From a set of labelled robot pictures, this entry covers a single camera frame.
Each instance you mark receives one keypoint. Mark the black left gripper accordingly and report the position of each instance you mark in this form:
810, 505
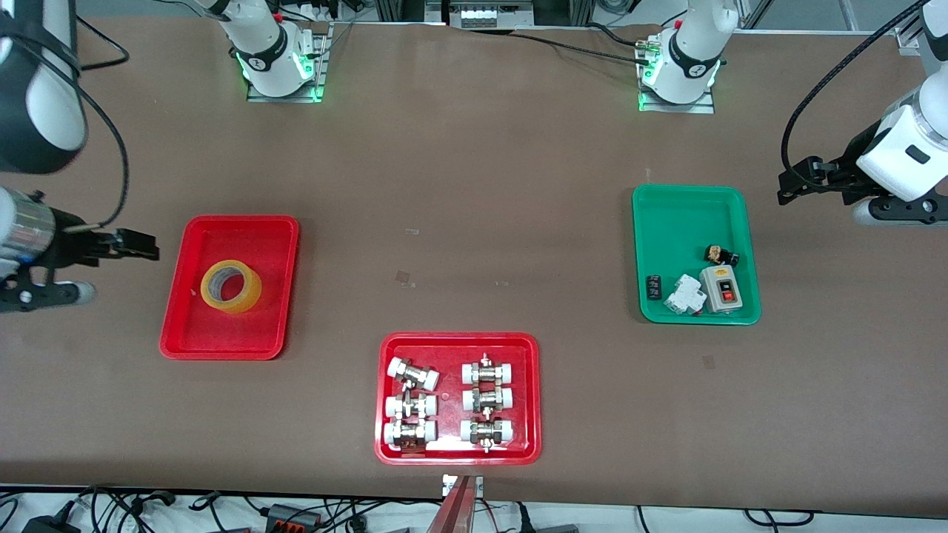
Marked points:
842, 175

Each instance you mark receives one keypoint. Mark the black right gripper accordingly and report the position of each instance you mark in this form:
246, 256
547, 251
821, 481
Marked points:
74, 243

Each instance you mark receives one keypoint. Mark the yellow tape roll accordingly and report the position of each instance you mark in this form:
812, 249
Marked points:
233, 307

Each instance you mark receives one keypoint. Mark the empty red plastic tray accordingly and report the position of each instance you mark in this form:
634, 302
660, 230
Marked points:
222, 337

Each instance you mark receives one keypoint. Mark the green plastic tray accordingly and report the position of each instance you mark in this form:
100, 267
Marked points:
681, 237

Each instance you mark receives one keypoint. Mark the red tray holding valves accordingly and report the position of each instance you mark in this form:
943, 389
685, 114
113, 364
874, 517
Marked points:
450, 370

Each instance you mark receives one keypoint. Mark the black and brown small component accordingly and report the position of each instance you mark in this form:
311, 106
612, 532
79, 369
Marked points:
717, 255

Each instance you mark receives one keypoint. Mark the white circuit breaker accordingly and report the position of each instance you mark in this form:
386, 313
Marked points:
685, 295

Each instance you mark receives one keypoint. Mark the small black electronic component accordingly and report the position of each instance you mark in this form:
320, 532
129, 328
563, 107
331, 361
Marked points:
653, 287

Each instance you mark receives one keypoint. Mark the black power adapter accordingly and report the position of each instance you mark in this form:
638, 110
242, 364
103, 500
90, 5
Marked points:
48, 525

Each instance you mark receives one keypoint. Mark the metal valve with white ends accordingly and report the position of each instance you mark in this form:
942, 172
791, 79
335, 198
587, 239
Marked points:
409, 431
489, 400
489, 372
486, 431
411, 406
415, 375

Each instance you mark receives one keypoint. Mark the black box with orange levers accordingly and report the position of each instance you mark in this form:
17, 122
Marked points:
292, 518

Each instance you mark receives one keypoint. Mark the grey terminal block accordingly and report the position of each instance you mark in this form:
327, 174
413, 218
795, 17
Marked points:
481, 16

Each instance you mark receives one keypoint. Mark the red metal bar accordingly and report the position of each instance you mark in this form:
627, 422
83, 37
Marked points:
455, 511

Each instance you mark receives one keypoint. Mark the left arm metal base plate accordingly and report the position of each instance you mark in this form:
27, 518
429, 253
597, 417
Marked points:
696, 109

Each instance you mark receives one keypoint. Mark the grey switch box red button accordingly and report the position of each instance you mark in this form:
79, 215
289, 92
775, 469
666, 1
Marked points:
722, 292

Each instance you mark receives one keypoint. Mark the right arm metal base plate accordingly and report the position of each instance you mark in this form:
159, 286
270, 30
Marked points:
296, 97

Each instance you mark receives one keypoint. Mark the small silver bracket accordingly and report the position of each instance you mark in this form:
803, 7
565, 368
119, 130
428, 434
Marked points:
446, 485

